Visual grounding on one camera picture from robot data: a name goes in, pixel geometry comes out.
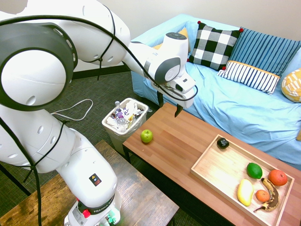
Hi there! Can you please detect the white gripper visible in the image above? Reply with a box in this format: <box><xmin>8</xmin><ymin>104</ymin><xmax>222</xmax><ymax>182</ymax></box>
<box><xmin>152</xmin><ymin>83</ymin><xmax>196</xmax><ymax>119</ymax></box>

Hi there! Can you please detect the green apple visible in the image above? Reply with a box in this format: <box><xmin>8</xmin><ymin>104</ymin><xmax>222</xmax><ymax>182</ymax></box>
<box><xmin>140</xmin><ymin>129</ymin><xmax>154</xmax><ymax>144</ymax></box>

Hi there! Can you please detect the light wooden tray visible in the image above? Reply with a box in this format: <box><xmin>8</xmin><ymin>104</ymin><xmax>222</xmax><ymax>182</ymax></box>
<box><xmin>190</xmin><ymin>134</ymin><xmax>296</xmax><ymax>226</ymax></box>

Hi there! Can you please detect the wooden coffee table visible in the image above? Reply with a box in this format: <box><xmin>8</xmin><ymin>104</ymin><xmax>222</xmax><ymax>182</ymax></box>
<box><xmin>122</xmin><ymin>102</ymin><xmax>301</xmax><ymax>226</ymax></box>

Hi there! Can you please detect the clear plastic bottle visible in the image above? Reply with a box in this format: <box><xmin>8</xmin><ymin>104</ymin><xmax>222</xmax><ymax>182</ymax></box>
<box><xmin>114</xmin><ymin>101</ymin><xmax>128</xmax><ymax>126</ymax></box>

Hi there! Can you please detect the white trash bin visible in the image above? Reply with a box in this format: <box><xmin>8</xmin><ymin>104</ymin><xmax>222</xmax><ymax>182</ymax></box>
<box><xmin>101</xmin><ymin>97</ymin><xmax>150</xmax><ymax>156</ymax></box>

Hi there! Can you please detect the sofa with blue cover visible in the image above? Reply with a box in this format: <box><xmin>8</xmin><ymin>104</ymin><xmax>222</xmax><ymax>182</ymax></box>
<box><xmin>130</xmin><ymin>13</ymin><xmax>301</xmax><ymax>170</ymax></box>

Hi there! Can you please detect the black white checked pillow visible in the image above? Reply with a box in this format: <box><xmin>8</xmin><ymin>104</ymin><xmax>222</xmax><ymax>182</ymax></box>
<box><xmin>187</xmin><ymin>20</ymin><xmax>244</xmax><ymax>72</ymax></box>

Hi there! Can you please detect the plain yellow pillow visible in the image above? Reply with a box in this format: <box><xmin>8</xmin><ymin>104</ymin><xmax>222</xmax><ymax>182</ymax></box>
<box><xmin>152</xmin><ymin>27</ymin><xmax>190</xmax><ymax>51</ymax></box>

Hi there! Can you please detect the white navy striped pillow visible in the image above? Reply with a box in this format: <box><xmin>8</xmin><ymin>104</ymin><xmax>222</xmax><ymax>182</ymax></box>
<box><xmin>216</xmin><ymin>60</ymin><xmax>281</xmax><ymax>96</ymax></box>

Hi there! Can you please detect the rustic brown robot table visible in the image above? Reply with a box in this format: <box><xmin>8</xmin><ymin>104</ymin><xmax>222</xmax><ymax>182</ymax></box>
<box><xmin>0</xmin><ymin>138</ymin><xmax>181</xmax><ymax>226</ymax></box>

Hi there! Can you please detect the green lime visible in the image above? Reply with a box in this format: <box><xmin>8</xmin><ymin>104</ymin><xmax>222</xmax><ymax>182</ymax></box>
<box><xmin>246</xmin><ymin>162</ymin><xmax>263</xmax><ymax>180</ymax></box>

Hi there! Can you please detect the blue striped pillow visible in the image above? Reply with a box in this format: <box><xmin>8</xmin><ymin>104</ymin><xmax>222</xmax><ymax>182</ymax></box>
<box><xmin>229</xmin><ymin>27</ymin><xmax>301</xmax><ymax>77</ymax></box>

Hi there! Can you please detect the yellow white patterned pillow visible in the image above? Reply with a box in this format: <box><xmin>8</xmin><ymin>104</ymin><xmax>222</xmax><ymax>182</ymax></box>
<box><xmin>281</xmin><ymin>68</ymin><xmax>301</xmax><ymax>104</ymax></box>

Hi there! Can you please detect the small orange tangerine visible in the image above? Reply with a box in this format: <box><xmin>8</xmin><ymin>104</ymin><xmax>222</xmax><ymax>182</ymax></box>
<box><xmin>255</xmin><ymin>189</ymin><xmax>270</xmax><ymax>203</ymax></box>

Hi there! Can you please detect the large orange fruit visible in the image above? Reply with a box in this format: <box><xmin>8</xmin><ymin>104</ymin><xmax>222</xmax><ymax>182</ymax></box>
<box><xmin>268</xmin><ymin>169</ymin><xmax>288</xmax><ymax>187</ymax></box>

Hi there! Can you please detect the spotted ripe banana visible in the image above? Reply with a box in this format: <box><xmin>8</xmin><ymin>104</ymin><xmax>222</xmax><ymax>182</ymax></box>
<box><xmin>253</xmin><ymin>178</ymin><xmax>281</xmax><ymax>214</ymax></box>

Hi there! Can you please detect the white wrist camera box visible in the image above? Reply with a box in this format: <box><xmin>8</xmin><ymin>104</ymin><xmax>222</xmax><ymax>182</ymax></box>
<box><xmin>173</xmin><ymin>72</ymin><xmax>197</xmax><ymax>95</ymax></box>

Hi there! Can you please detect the white floor cable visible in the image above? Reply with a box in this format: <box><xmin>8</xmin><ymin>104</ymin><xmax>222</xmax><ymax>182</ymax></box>
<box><xmin>50</xmin><ymin>98</ymin><xmax>94</xmax><ymax>122</ymax></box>

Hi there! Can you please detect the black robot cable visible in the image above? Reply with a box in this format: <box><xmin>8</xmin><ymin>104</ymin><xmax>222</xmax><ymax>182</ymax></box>
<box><xmin>0</xmin><ymin>15</ymin><xmax>199</xmax><ymax>226</ymax></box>

